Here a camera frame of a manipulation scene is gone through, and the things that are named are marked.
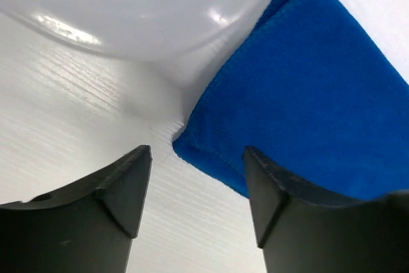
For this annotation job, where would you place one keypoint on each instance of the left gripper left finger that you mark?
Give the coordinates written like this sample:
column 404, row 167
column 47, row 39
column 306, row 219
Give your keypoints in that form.
column 85, row 226

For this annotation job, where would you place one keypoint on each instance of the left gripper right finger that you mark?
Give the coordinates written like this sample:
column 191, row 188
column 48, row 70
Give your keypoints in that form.
column 302, row 227

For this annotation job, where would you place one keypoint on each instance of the white plastic basket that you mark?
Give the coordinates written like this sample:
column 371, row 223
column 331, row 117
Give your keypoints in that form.
column 141, row 30

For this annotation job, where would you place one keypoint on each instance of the blue towel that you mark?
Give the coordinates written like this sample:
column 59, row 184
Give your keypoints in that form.
column 311, row 90

